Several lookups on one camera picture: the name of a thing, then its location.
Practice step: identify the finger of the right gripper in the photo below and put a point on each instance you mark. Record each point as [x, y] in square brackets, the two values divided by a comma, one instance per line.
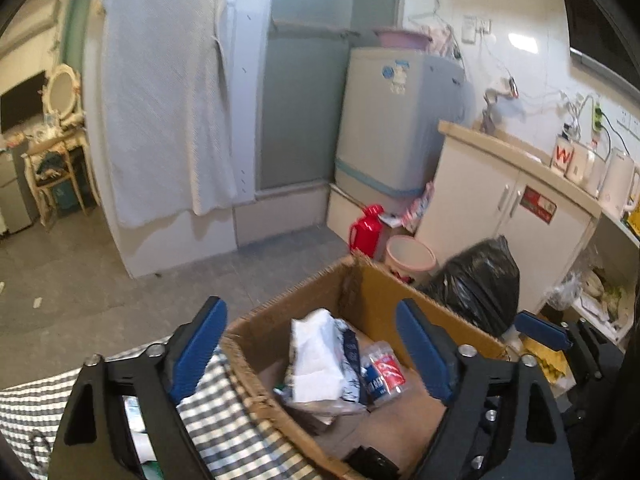
[550, 335]

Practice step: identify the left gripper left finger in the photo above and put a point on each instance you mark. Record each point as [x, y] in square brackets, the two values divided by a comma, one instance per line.
[94, 440]

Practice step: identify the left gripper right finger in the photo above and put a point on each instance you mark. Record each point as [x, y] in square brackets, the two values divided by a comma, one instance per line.
[501, 420]

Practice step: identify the red blue snack packet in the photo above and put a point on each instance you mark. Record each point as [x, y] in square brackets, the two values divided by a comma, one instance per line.
[383, 378]

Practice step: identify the black garbage bag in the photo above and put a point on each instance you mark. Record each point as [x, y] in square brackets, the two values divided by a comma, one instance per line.
[481, 284]

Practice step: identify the black small object in box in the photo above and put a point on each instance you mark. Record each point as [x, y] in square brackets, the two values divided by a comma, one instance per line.
[371, 464]

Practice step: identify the white electric kettle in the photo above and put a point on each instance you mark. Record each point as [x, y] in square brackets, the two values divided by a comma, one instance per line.
[619, 192]

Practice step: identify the pink white waste bin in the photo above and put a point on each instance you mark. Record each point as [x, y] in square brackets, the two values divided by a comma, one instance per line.
[409, 260]

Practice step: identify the white kitchen cabinet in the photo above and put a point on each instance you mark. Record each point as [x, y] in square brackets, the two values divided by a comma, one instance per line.
[485, 187]

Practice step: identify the white cup red letter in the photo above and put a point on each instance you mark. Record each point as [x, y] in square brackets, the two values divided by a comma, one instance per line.
[562, 154]

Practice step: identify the red thermos jug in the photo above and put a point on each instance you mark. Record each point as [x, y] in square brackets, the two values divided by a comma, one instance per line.
[365, 233]

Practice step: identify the grey small refrigerator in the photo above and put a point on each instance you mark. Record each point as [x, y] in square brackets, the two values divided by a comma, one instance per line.
[18, 207]

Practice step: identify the white vanity table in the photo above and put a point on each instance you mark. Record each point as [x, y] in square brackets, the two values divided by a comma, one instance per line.
[55, 161]

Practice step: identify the grey washing machine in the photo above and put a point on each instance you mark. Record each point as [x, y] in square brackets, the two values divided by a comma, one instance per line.
[389, 146]

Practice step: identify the white oval vanity mirror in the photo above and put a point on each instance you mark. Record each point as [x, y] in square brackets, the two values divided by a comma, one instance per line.
[61, 97]

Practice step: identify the pink plastic basin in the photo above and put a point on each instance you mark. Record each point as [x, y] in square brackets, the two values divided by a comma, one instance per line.
[399, 38]

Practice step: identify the white hanging towel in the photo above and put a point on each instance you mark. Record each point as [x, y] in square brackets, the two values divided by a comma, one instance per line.
[166, 109]

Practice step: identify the frosted glass door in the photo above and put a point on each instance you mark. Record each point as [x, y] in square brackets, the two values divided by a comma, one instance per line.
[307, 55]

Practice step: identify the black wall television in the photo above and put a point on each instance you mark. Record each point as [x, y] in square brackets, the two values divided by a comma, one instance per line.
[22, 102]

